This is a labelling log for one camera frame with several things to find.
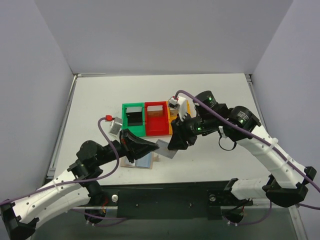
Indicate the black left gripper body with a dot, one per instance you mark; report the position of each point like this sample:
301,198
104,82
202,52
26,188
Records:
127,144

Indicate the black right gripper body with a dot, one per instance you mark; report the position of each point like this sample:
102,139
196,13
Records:
183,127

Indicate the beige leather card holder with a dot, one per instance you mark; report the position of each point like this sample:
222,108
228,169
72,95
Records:
124,162

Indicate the white VIP card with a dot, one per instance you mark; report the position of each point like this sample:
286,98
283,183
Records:
163,149

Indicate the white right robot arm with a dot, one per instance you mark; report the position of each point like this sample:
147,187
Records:
287,183

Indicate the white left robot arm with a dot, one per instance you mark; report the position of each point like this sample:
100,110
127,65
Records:
75,186

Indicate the cards in green bin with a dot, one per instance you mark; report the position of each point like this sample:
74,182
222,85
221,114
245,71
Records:
134,115

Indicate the yellow plastic bin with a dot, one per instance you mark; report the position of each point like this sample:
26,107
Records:
172,115

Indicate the green plastic bin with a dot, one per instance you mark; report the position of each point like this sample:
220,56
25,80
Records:
136,130

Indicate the red plastic bin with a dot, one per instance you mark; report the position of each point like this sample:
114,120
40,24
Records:
157,126

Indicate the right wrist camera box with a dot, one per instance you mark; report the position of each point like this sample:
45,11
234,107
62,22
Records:
179,103

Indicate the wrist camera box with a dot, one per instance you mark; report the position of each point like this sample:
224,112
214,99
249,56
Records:
179,103
115,126

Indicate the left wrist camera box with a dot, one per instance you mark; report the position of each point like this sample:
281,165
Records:
115,126

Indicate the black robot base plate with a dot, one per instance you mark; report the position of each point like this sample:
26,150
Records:
166,201

